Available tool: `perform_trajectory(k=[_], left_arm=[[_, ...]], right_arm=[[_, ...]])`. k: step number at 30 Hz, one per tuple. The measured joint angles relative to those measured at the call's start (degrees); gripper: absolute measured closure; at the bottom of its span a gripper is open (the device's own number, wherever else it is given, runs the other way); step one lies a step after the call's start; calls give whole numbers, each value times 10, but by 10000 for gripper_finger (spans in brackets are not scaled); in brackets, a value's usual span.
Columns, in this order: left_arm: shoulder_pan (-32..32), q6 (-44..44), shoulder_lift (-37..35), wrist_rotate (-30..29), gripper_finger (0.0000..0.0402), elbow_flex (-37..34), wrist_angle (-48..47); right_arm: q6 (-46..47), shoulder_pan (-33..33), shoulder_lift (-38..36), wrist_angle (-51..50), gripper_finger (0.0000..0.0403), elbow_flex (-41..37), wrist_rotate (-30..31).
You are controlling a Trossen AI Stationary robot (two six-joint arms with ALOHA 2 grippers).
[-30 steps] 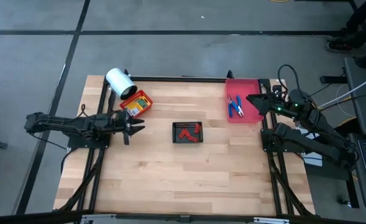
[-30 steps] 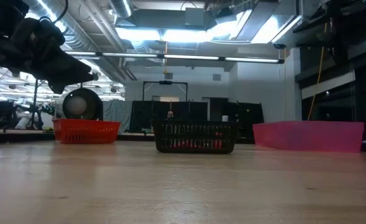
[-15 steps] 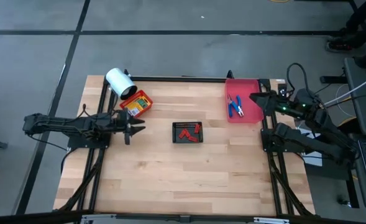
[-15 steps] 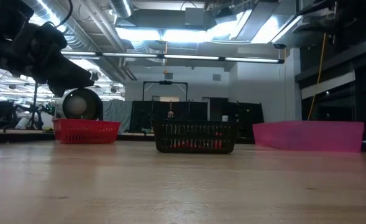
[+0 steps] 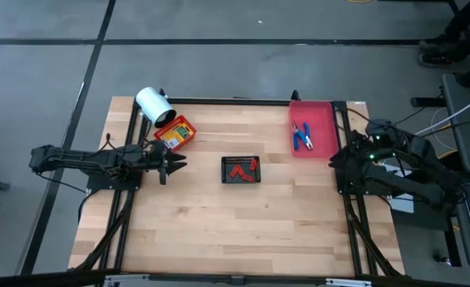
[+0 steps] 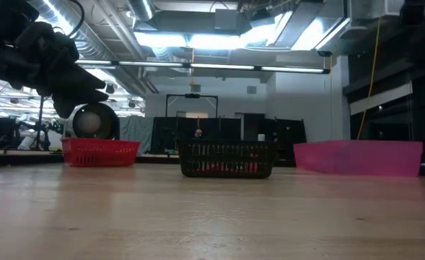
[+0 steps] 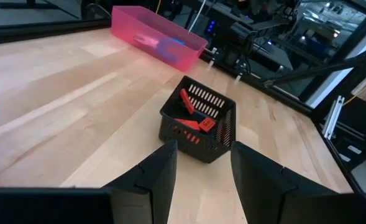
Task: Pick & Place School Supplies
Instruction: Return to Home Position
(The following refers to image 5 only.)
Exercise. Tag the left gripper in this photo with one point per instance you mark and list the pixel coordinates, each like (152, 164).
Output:
(159, 159)

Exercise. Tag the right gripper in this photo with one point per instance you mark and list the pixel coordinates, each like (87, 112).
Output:
(352, 153)

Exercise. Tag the yellow green crayon box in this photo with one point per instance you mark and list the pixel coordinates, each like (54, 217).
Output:
(176, 136)

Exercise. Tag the pink red plastic tray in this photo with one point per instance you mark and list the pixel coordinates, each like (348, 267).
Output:
(322, 119)

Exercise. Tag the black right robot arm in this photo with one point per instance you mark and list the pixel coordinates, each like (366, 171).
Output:
(410, 183)

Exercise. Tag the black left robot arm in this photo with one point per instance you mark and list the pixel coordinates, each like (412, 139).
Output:
(79, 159)

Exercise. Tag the red plastic basket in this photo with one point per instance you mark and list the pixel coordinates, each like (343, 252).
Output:
(186, 140)

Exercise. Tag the black plastic basket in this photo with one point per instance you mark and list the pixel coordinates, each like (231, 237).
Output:
(226, 163)

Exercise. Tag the white paper sheet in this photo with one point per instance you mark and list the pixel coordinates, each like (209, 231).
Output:
(404, 205)

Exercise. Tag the black desk foot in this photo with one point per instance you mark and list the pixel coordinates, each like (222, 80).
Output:
(426, 102)

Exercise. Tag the grey desk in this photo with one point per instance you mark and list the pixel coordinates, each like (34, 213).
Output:
(468, 247)
(464, 119)

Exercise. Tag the person's shoe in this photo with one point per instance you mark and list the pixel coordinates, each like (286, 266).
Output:
(436, 42)
(434, 60)

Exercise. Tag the black aluminium table frame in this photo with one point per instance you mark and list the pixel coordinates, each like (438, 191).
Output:
(234, 101)

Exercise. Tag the silver rig bracket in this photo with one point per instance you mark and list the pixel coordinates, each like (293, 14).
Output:
(348, 282)
(127, 280)

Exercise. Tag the black camera rig bar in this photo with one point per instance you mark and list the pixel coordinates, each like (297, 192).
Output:
(234, 280)

